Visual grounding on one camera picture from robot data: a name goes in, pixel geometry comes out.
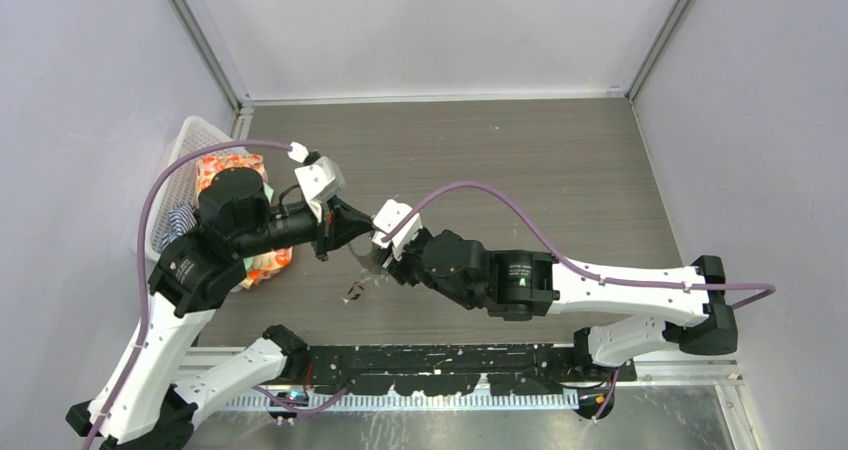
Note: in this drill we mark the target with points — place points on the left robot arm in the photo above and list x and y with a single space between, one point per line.
143 405

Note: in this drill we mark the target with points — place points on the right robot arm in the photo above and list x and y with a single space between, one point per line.
660 308

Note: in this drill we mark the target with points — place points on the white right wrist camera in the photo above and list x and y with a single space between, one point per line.
395 226

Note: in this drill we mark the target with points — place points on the blue striped cloth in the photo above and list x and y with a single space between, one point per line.
181 219

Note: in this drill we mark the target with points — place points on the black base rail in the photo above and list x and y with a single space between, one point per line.
441 370

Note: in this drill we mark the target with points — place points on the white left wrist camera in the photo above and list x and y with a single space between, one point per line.
318 177

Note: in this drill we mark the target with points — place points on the silver perforated keyring plate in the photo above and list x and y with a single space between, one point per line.
372 271

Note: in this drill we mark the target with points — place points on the orange floral cloth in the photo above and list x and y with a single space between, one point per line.
266 265

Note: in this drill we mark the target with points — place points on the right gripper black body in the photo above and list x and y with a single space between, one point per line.
409 269

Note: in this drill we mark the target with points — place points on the white plastic basket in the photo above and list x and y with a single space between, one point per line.
195 134

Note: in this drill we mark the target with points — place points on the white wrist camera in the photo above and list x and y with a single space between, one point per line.
395 226
318 177

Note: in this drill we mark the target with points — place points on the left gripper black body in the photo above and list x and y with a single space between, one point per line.
324 229

